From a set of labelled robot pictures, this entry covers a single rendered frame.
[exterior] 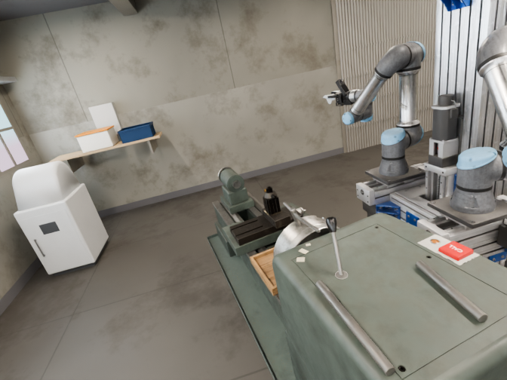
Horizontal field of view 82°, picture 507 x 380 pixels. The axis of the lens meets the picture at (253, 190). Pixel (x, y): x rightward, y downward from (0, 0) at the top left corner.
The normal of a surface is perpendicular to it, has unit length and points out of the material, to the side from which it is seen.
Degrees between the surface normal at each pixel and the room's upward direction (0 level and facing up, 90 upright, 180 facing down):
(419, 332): 0
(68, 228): 90
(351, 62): 90
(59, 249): 90
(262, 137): 90
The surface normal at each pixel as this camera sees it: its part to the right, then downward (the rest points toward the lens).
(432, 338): -0.20, -0.90
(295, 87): 0.21, 0.34
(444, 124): -0.53, 0.43
